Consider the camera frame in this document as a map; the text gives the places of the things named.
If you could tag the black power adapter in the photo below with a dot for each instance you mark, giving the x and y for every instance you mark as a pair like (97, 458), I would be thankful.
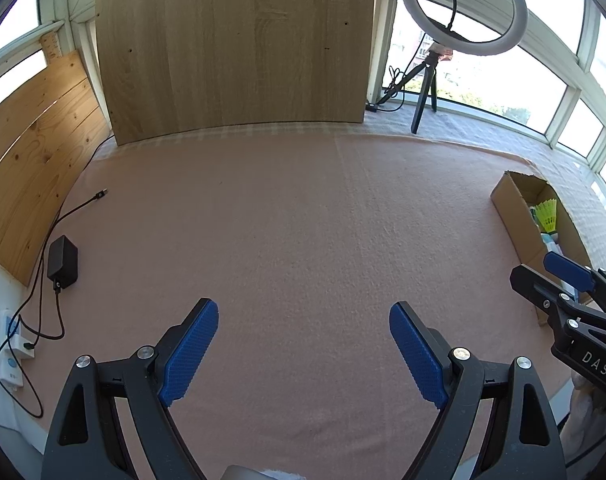
(63, 260)

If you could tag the white power strip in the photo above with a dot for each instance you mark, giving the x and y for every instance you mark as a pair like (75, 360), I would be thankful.
(13, 360)

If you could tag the person's right forearm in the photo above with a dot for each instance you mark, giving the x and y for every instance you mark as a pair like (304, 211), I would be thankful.
(590, 420)

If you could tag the yellow shuttlecock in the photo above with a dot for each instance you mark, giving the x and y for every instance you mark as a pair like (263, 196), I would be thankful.
(548, 212)

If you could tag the pine wood panel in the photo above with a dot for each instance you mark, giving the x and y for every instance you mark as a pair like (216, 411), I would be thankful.
(33, 160)

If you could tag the light wooden board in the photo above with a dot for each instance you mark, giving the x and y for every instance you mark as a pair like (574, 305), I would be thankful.
(233, 50)

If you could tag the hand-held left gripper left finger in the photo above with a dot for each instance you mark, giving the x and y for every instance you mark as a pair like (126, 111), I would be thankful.
(190, 355)

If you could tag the pine wood slat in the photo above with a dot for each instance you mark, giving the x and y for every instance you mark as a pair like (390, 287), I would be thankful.
(52, 50)

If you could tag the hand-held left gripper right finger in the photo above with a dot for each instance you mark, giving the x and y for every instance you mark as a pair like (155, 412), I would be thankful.
(415, 355)

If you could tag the cardboard box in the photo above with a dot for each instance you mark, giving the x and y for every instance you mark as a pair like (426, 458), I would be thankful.
(513, 210)

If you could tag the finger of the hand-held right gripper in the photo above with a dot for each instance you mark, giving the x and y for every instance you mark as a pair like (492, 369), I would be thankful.
(533, 285)
(568, 270)

